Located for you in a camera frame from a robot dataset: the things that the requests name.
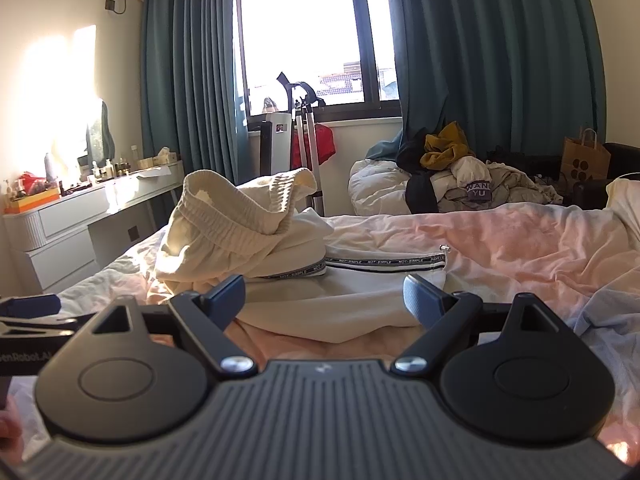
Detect teal curtain beside dresser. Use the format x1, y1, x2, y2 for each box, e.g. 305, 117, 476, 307
140, 0, 248, 186

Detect red bag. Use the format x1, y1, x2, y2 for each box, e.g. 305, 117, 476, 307
292, 122, 335, 170

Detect dark armchair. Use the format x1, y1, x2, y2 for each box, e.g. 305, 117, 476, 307
487, 142, 640, 206

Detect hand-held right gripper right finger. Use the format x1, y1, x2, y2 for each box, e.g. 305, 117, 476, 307
390, 276, 571, 377

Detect teal curtain beside clothes pile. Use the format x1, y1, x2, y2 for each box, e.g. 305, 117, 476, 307
385, 0, 608, 161

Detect pink and blue bed blanket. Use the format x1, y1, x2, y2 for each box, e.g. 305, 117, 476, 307
0, 200, 640, 466

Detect teal cloth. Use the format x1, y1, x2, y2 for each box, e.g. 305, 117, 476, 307
366, 130, 407, 161

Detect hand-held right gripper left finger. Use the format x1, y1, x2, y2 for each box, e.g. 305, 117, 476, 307
75, 275, 258, 378

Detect mustard garment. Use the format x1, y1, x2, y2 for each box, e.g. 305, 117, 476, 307
420, 121, 476, 171

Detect person's left hand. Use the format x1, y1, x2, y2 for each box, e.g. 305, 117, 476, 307
0, 410, 23, 466

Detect row of cosmetic bottles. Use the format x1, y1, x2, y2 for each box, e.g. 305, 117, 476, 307
75, 145, 147, 183

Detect folded metal tripod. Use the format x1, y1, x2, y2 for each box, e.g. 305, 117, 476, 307
276, 72, 327, 213

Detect brown paper bag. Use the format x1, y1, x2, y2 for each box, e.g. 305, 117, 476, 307
560, 127, 612, 183

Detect white garment with purple print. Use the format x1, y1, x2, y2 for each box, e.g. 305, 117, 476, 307
437, 155, 563, 213

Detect white dresser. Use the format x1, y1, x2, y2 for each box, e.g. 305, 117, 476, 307
2, 160, 185, 295

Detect black garment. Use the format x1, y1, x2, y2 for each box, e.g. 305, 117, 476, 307
397, 132, 442, 213

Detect vanity mirror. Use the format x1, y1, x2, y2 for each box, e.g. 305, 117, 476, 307
85, 100, 117, 161

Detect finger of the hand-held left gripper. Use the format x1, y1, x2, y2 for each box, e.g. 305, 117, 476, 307
0, 294, 62, 317

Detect dark framed window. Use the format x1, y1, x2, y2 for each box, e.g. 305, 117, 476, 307
234, 0, 402, 132

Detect orange box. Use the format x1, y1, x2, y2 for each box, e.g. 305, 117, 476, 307
5, 187, 60, 215

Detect cream pants with black stripe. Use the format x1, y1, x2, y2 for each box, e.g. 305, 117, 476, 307
154, 169, 448, 345

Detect white pillow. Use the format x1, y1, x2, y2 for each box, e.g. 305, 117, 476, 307
606, 175, 640, 241

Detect white duvet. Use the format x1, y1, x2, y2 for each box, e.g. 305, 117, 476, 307
348, 157, 416, 216

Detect white floor appliance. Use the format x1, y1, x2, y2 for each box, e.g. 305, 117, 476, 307
260, 112, 295, 178

